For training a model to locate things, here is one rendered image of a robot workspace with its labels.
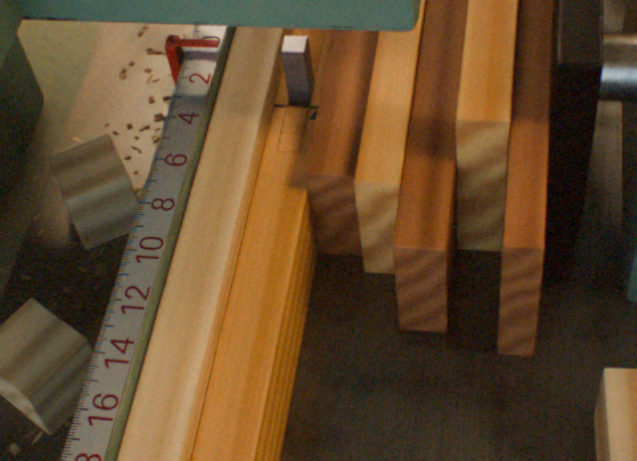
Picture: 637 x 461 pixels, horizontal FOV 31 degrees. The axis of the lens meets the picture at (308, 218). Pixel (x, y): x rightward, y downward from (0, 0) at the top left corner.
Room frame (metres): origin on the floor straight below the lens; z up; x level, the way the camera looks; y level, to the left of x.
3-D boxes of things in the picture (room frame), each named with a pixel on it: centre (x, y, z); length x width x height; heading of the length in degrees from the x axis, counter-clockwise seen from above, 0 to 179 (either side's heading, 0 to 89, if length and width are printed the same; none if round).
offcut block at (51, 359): (0.28, 0.13, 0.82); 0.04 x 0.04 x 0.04; 42
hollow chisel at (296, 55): (0.31, -0.01, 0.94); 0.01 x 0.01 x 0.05; 73
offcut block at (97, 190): (0.38, 0.10, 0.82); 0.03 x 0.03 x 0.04; 16
